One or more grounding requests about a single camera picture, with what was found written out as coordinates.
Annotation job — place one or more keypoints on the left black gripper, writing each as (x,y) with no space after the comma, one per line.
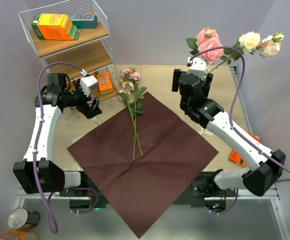
(91,112)

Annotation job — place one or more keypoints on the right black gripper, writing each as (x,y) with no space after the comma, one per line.
(206,83)

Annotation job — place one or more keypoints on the pink flower stem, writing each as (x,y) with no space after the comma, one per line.
(207,46)

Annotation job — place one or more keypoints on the pink flower bunch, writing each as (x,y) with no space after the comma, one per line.
(130,93)

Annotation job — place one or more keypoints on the cream white flower stem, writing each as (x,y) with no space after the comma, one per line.
(249,42)

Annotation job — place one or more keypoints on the red wrapping paper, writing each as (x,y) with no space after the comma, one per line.
(170,148)

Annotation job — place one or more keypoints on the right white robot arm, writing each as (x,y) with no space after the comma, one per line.
(264,166)

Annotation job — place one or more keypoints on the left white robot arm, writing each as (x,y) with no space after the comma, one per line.
(37,166)

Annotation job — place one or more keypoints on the purple wavy cloth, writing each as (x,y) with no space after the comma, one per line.
(92,101)

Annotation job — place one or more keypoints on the orange blister pack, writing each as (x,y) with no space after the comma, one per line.
(104,82)

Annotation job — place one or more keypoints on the orange sponge pack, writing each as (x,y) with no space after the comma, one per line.
(54,26)

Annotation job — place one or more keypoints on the teal box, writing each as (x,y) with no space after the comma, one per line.
(84,21)

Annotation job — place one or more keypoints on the orange razor package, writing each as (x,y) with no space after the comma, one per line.
(235,158)

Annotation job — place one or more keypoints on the metal tin can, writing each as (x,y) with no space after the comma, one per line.
(23,219)

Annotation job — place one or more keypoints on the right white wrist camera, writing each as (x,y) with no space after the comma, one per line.
(196,66)

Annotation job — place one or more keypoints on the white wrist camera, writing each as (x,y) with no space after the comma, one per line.
(196,66)
(88,83)

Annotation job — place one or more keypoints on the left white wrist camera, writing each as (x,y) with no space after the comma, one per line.
(88,83)

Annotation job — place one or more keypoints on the white wire wooden shelf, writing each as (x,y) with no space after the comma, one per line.
(93,51)

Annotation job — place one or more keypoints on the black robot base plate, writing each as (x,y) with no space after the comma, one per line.
(135,191)

